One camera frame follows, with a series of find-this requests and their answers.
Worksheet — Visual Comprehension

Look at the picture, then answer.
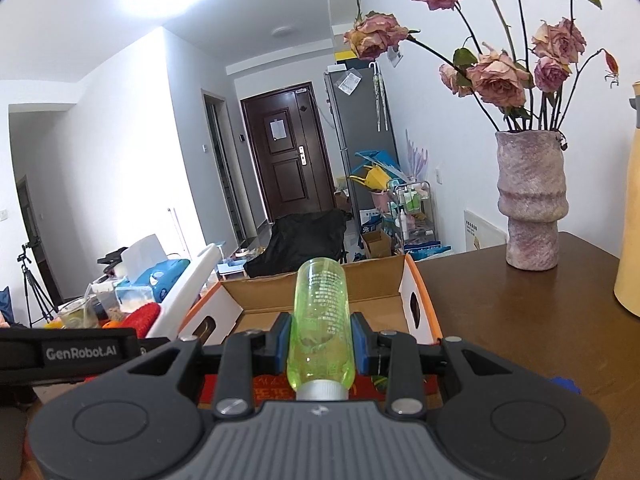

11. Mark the purple wing decoration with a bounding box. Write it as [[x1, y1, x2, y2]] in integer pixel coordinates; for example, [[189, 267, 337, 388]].
[[400, 130, 431, 181]]

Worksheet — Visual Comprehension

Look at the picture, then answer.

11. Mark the folded pale umbrella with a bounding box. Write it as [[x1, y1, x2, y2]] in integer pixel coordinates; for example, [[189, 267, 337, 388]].
[[369, 62, 391, 133]]

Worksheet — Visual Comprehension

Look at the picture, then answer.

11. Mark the green plastic bottle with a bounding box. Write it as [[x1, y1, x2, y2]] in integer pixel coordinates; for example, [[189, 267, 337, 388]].
[[286, 256, 359, 402]]

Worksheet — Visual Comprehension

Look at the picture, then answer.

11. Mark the glass cup with straw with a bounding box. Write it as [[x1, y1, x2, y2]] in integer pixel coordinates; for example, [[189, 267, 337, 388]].
[[57, 297, 101, 329]]

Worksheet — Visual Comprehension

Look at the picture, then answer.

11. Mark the white standing pole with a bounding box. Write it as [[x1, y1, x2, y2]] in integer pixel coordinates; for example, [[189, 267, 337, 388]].
[[167, 207, 191, 261]]

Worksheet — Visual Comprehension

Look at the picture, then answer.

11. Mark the grey refrigerator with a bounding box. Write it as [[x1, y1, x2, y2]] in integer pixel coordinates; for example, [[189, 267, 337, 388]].
[[324, 64, 401, 221]]

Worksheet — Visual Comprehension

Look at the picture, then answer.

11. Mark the dried pink rose bouquet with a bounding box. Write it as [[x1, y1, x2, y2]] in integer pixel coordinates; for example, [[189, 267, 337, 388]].
[[344, 0, 621, 133]]

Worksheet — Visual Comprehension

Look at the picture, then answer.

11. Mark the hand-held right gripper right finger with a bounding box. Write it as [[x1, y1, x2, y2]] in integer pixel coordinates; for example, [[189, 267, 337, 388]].
[[350, 312, 513, 420]]

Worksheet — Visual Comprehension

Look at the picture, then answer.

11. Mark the pink ceramic vase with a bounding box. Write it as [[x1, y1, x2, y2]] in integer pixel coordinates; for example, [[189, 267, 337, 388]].
[[495, 130, 571, 272]]

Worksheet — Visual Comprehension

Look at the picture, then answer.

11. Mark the clear plastic food container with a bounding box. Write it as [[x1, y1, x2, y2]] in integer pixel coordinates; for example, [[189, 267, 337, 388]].
[[115, 285, 156, 318]]

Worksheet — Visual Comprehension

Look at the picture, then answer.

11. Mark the yellow thermos jug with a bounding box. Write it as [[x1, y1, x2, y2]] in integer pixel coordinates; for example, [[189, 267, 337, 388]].
[[614, 80, 640, 318]]

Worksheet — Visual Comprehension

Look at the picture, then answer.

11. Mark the blue white paper pack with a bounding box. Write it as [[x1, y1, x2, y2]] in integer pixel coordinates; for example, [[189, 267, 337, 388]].
[[405, 242, 453, 261]]

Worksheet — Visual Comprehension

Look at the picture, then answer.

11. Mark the blue white carton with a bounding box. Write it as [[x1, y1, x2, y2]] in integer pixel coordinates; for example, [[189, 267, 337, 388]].
[[361, 207, 386, 233]]

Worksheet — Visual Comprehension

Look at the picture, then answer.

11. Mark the black folding chair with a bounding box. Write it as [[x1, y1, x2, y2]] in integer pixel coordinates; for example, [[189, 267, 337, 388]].
[[245, 210, 348, 278]]

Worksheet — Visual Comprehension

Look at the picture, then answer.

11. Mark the blue tissue pack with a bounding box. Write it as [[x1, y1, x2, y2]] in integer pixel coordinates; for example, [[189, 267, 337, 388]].
[[122, 234, 192, 305]]

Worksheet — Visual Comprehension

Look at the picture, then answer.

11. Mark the dark brown door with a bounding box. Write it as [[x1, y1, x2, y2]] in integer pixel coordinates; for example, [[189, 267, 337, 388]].
[[240, 85, 336, 221]]

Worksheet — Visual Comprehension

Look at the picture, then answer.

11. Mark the pet water feeder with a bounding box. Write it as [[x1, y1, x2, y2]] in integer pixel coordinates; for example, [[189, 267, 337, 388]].
[[217, 242, 247, 277]]

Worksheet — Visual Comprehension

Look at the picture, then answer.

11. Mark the metal trolley rack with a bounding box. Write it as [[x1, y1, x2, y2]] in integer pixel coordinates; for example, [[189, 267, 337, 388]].
[[392, 180, 438, 256]]

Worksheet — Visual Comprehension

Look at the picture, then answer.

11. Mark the small brown carton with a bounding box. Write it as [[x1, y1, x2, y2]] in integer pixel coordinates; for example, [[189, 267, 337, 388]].
[[361, 229, 393, 260]]

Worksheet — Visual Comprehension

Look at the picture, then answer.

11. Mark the white flat board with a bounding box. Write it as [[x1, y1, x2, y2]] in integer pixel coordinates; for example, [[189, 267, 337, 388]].
[[464, 209, 508, 252]]

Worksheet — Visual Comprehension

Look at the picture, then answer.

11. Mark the cardboard box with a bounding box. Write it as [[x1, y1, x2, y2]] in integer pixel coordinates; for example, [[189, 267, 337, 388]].
[[177, 254, 447, 407]]

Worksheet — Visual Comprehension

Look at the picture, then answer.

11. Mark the black tripod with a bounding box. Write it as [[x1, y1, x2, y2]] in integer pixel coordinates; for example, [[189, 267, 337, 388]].
[[17, 242, 56, 328]]

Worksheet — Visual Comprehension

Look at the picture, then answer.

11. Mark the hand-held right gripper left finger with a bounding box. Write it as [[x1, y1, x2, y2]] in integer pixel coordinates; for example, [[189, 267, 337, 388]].
[[127, 312, 292, 420]]

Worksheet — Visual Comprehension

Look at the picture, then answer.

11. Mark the white red lint brush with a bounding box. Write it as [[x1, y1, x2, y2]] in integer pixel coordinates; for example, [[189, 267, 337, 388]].
[[120, 244, 222, 341]]

